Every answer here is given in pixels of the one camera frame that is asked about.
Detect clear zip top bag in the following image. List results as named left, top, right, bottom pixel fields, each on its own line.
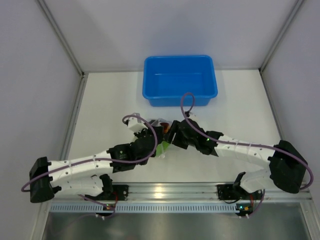
left=147, top=117, right=208, bottom=160

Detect fake garlic bulb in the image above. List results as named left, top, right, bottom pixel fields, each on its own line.
left=160, top=122, right=170, bottom=134

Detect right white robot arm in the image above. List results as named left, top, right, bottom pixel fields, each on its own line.
left=165, top=119, right=308, bottom=201

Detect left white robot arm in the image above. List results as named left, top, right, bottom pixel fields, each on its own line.
left=29, top=126, right=166, bottom=203

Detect blue plastic bin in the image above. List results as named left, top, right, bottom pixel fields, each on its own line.
left=142, top=55, right=218, bottom=107

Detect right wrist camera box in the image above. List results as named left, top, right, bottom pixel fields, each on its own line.
left=185, top=112, right=203, bottom=125

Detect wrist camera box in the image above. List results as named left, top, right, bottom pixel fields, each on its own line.
left=125, top=116, right=148, bottom=133
left=185, top=112, right=203, bottom=125

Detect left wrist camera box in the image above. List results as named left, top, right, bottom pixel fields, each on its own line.
left=125, top=116, right=148, bottom=133

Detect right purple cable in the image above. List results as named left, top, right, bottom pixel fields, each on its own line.
left=180, top=92, right=315, bottom=192

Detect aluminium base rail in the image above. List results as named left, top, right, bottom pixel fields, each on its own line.
left=125, top=182, right=313, bottom=203

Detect white slotted cable duct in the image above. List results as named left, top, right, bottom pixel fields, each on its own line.
left=50, top=202, right=242, bottom=214

